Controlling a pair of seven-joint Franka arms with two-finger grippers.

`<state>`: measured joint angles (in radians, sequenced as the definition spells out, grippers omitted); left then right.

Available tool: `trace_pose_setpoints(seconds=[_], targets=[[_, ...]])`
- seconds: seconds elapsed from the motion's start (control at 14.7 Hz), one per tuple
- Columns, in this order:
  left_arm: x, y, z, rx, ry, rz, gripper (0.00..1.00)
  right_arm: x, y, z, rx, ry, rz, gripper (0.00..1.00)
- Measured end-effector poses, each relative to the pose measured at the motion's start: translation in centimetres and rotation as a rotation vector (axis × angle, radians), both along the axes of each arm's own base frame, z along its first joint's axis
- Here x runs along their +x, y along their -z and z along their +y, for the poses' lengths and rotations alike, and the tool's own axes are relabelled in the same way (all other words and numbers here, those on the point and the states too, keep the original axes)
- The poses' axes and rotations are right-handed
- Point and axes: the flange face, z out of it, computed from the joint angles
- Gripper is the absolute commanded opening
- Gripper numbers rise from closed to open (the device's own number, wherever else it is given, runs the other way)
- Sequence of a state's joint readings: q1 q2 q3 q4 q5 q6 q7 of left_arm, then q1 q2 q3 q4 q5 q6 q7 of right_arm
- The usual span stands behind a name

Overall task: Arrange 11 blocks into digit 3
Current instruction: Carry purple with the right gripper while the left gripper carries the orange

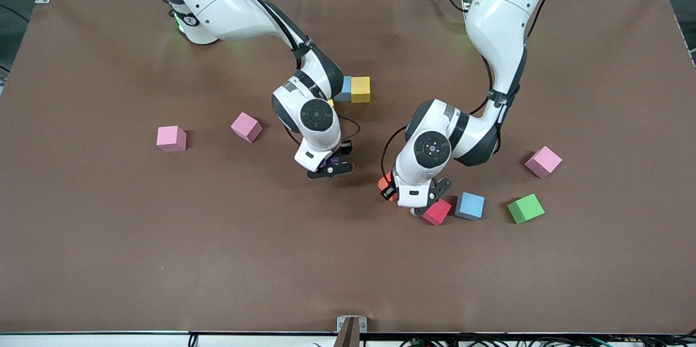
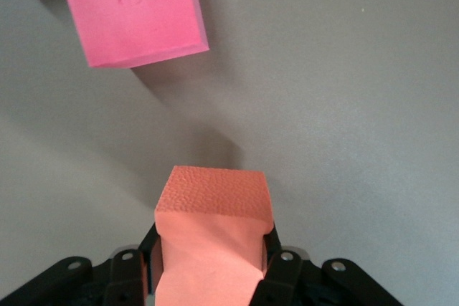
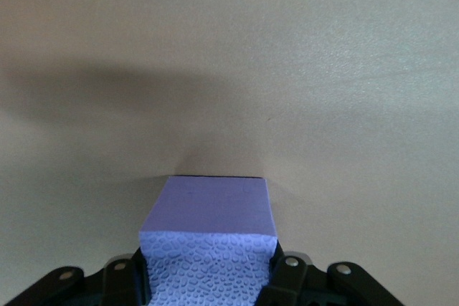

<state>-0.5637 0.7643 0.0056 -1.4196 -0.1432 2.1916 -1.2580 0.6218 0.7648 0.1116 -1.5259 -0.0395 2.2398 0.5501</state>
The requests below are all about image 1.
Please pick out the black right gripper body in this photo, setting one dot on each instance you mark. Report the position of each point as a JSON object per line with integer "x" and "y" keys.
{"x": 345, "y": 148}

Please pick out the orange foam cube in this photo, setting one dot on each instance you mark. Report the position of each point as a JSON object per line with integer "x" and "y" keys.
{"x": 384, "y": 180}

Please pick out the purple foam cube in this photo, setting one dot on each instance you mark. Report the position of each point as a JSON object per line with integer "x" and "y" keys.
{"x": 333, "y": 161}

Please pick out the red foam cube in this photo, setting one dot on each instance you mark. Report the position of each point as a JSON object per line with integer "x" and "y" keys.
{"x": 439, "y": 212}

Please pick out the blue foam cube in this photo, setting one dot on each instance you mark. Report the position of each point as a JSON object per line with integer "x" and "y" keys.
{"x": 470, "y": 205}
{"x": 345, "y": 88}

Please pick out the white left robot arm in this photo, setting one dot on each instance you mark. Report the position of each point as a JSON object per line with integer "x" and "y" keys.
{"x": 500, "y": 20}

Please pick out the brown table mat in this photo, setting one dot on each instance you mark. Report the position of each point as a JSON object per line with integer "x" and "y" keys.
{"x": 348, "y": 271}

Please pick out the pink foam cube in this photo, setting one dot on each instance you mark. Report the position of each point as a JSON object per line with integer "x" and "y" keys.
{"x": 170, "y": 137}
{"x": 246, "y": 126}
{"x": 542, "y": 161}

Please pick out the green foam cube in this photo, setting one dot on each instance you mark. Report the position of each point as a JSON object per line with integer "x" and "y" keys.
{"x": 525, "y": 208}

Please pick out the grey metal bracket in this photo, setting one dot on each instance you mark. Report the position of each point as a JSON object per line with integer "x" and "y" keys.
{"x": 341, "y": 325}

